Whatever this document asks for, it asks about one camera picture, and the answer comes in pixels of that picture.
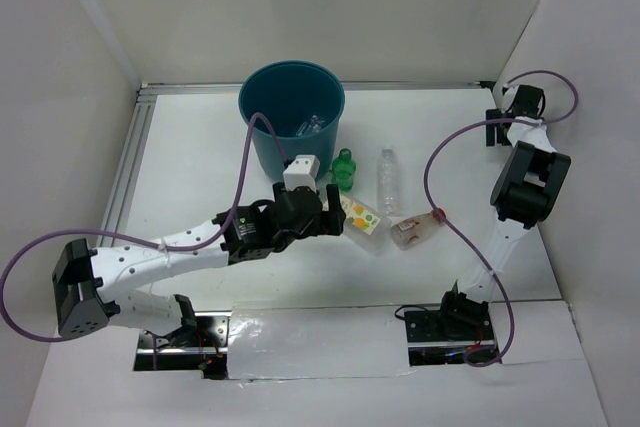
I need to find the crushed clear plastic bottle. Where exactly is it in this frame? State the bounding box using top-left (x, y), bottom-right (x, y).
top-left (294, 114), bottom-right (327, 137)

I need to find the clear bottle white cap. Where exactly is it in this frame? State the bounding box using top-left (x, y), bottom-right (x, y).
top-left (376, 145), bottom-right (401, 216)

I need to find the green plastic bottle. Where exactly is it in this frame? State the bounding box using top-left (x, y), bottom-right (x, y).
top-left (331, 148), bottom-right (357, 192)

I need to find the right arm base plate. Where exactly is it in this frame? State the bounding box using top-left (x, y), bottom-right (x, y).
top-left (394, 305), bottom-right (499, 367)

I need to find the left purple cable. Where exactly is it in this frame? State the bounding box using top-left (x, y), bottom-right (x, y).
top-left (0, 112), bottom-right (294, 343)

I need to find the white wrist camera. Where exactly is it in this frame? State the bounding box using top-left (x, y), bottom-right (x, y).
top-left (283, 155), bottom-right (320, 191)
top-left (500, 84), bottom-right (518, 112)

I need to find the pineapple juice labelled bottle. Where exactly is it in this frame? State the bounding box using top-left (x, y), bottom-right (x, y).
top-left (339, 193), bottom-right (391, 255)

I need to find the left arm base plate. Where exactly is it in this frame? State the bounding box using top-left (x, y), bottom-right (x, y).
top-left (133, 311), bottom-right (232, 380)

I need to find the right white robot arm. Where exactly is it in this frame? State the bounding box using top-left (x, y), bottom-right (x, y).
top-left (436, 85), bottom-right (571, 342)

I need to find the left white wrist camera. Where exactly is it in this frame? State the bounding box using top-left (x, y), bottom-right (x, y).
top-left (283, 155), bottom-right (320, 191)

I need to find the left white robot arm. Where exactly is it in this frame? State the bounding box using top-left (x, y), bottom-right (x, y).
top-left (52, 183), bottom-right (346, 346)

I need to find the teal plastic bin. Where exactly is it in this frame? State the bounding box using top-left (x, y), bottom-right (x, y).
top-left (238, 60), bottom-right (345, 182)

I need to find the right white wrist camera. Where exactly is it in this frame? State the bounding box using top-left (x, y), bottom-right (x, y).
top-left (500, 84), bottom-right (518, 112)

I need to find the small bottle red cap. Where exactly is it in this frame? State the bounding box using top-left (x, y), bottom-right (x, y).
top-left (390, 208), bottom-right (446, 250)

